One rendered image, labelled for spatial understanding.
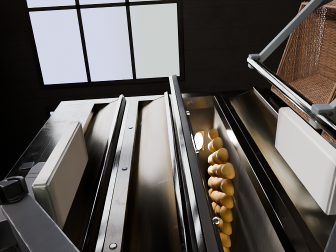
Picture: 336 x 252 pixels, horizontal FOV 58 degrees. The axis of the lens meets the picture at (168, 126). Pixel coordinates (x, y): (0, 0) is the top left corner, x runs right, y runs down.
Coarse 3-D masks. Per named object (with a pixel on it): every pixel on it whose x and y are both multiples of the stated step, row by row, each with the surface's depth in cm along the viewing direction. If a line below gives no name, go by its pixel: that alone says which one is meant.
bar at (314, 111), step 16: (320, 0) 100; (304, 16) 102; (288, 32) 104; (272, 48) 106; (256, 64) 101; (272, 80) 87; (288, 96) 76; (304, 96) 72; (304, 112) 69; (320, 112) 63
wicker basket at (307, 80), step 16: (320, 16) 161; (320, 32) 164; (288, 48) 167; (304, 48) 167; (320, 48) 168; (304, 64) 172; (320, 64) 170; (288, 80) 175; (304, 80) 172; (320, 80) 166; (320, 96) 150; (320, 128) 127
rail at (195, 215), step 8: (176, 104) 133; (176, 112) 125; (176, 120) 119; (184, 144) 101; (184, 152) 97; (184, 160) 93; (184, 168) 89; (192, 184) 82; (192, 192) 79; (192, 200) 76; (192, 208) 73; (192, 216) 71; (200, 224) 68; (200, 232) 66; (200, 240) 64; (200, 248) 62
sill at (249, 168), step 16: (224, 112) 157; (240, 144) 127; (256, 160) 116; (256, 176) 107; (256, 192) 107; (272, 192) 98; (272, 208) 92; (272, 224) 93; (288, 224) 86; (288, 240) 81
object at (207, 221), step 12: (180, 96) 140; (180, 108) 128; (192, 144) 100; (192, 156) 93; (192, 168) 88; (204, 192) 77; (204, 204) 73; (204, 216) 70; (204, 228) 67; (216, 240) 63
